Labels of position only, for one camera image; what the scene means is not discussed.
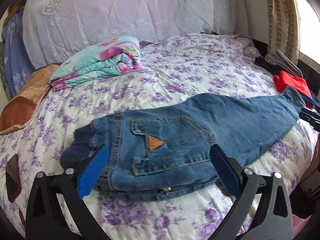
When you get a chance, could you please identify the blue denim jeans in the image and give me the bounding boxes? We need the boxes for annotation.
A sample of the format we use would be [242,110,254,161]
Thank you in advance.
[60,87,305,202]

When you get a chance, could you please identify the red blue folded garment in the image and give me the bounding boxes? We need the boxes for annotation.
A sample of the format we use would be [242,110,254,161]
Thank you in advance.
[273,70,315,109]

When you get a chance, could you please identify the grey folded garment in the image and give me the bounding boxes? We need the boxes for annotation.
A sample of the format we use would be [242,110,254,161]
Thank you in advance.
[265,49,303,78]

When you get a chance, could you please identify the pink clothed torso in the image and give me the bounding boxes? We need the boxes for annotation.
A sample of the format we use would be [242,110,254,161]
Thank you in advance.
[292,215,311,238]

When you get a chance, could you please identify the brown patchwork pillow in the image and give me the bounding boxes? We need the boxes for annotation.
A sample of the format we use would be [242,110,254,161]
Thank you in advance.
[1,62,61,135]

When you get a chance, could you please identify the beige striped curtain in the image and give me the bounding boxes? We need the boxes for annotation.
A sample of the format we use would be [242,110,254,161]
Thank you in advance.
[267,0,300,64]

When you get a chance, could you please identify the folded turquoise pink blanket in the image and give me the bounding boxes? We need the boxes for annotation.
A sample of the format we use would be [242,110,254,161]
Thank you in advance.
[49,36,140,90]

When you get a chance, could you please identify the purple floral bed sheet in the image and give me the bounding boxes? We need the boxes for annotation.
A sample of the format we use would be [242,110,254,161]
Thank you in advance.
[0,32,318,240]

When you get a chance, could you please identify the blue floral pillow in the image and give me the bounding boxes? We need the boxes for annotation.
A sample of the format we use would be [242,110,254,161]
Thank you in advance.
[2,11,35,96]

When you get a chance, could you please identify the white lace headboard cover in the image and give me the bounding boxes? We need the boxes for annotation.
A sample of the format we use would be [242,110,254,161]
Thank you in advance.
[23,0,249,68]

